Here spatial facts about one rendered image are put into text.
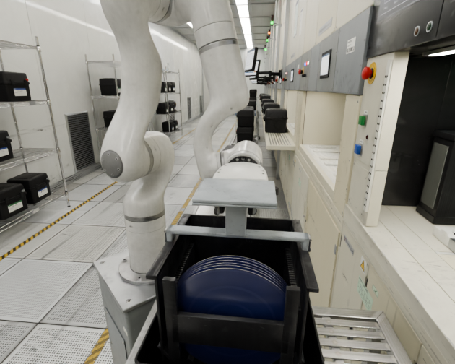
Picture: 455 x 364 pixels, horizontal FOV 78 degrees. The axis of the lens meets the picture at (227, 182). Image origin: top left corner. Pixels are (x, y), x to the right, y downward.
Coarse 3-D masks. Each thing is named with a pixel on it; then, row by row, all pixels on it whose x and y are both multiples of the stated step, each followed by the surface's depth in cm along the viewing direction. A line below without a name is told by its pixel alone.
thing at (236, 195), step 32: (224, 192) 42; (256, 192) 43; (192, 224) 58; (224, 224) 58; (256, 224) 57; (288, 224) 56; (160, 256) 44; (192, 256) 57; (256, 256) 59; (288, 256) 53; (160, 288) 41; (288, 288) 38; (160, 320) 42; (192, 320) 41; (224, 320) 40; (256, 320) 40; (288, 320) 39; (288, 352) 41
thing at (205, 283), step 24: (192, 288) 42; (216, 288) 42; (240, 288) 41; (264, 288) 41; (192, 312) 44; (216, 312) 43; (240, 312) 42; (264, 312) 42; (216, 360) 46; (240, 360) 46; (264, 360) 45
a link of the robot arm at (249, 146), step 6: (240, 144) 68; (246, 144) 67; (252, 144) 69; (228, 150) 67; (234, 150) 65; (240, 150) 62; (246, 150) 61; (252, 150) 63; (258, 150) 67; (222, 156) 66; (228, 156) 64; (258, 156) 62; (222, 162) 65
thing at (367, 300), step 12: (384, 0) 83; (396, 0) 75; (408, 0) 69; (420, 0) 64; (384, 12) 82; (396, 12) 75; (384, 84) 81; (360, 288) 94; (372, 300) 84; (324, 360) 135
